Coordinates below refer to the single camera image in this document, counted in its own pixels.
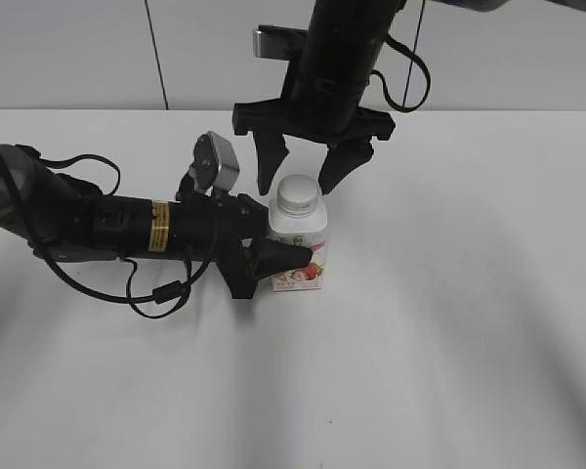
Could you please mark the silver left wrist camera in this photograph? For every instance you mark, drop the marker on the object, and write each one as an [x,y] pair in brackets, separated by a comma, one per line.
[215,165]

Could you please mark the white yogurt bottle strawberry label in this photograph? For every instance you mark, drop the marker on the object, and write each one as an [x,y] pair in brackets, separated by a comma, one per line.
[309,231]

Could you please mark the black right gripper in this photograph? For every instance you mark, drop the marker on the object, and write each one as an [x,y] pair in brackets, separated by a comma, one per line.
[321,110]

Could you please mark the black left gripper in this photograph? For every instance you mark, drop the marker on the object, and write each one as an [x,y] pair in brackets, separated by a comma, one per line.
[212,229]

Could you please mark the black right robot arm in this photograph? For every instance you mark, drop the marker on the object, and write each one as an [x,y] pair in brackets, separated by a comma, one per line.
[329,66]

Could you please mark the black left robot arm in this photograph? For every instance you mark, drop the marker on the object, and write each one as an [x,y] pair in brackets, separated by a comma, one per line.
[69,220]

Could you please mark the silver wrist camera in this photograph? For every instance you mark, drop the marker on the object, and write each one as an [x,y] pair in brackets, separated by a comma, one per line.
[279,43]
[215,165]

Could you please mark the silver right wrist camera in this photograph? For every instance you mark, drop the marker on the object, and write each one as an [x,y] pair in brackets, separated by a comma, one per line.
[279,43]

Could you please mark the white ribbed bottle cap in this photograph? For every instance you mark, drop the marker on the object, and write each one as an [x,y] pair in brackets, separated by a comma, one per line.
[297,195]

